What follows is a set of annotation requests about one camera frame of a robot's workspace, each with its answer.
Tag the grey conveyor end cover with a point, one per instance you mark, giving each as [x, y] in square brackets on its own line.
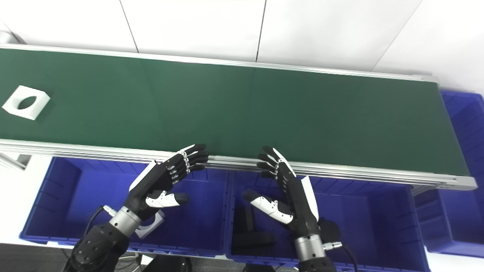
[5, 37]

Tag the white square part with hole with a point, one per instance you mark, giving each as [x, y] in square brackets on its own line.
[145, 230]
[42, 102]

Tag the blue plastic bin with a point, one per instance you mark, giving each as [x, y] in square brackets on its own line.
[200, 226]
[465, 151]
[378, 226]

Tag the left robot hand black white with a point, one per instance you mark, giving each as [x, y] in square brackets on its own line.
[155, 181]

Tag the green conveyor belt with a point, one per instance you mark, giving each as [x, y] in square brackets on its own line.
[378, 174]
[234, 109]

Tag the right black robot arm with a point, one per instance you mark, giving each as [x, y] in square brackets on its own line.
[312, 253]

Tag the aluminium conveyor support leg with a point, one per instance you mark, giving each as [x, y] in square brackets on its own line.
[15, 160]

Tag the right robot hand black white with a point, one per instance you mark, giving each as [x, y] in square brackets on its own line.
[298, 200]

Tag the black angular part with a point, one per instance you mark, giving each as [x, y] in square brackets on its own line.
[253, 240]

